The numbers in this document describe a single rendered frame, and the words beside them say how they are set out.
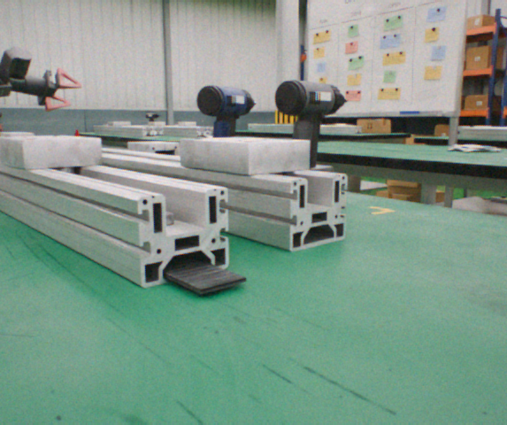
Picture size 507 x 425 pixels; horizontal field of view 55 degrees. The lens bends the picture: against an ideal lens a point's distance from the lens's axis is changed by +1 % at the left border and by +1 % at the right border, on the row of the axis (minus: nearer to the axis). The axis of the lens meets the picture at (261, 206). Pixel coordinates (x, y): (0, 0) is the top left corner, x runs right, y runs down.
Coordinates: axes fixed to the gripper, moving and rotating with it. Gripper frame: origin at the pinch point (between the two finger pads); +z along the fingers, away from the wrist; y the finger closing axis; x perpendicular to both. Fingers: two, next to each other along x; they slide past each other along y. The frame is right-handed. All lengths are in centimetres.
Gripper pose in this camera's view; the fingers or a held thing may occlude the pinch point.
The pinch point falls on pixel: (72, 94)
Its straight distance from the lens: 168.6
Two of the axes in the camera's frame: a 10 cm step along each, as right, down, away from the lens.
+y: -6.1, 4.3, 6.6
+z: 7.5, 0.6, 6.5
